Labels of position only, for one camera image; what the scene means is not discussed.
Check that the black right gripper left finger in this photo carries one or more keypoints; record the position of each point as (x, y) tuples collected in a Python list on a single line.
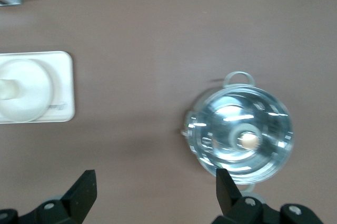
[(76, 203)]

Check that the glass pot lid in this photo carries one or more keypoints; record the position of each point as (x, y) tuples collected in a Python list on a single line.
[(237, 118)]

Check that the cream round plate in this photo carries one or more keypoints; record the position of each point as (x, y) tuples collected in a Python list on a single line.
[(31, 97)]

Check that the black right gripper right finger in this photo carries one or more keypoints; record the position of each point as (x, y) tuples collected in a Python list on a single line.
[(227, 197)]

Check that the cream rabbit print tray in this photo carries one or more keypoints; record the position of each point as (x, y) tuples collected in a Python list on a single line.
[(64, 76)]

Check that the steel electric cooking pot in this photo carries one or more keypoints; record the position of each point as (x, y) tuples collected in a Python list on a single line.
[(187, 126)]

